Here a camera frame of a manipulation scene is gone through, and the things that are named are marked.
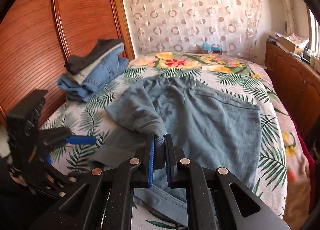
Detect grey-blue shorts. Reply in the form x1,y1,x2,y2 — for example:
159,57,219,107
88,73,262,228

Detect light grey folded garment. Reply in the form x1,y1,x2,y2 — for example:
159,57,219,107
66,43,124,85

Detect dark grey folded garment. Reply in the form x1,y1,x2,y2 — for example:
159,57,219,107
65,38,123,75

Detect blue folded jeans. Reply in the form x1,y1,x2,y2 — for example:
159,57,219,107
57,48,129,103

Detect palm leaf bed cover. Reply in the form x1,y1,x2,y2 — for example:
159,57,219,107
43,67,287,218

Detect floral pink blanket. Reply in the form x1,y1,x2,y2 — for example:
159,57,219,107
125,52,312,229

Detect blue item behind bed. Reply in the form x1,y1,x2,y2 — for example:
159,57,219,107
201,42,222,54

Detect brown wooden wardrobe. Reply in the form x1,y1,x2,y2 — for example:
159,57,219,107
1,0,135,125

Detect circle pattern sheer curtain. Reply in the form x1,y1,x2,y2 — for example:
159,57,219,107
124,0,261,60

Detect wooden sideboard cabinet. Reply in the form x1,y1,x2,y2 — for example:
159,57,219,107
265,41,319,146

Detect cardboard box on sideboard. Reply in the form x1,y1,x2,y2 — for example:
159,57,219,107
279,36,304,54

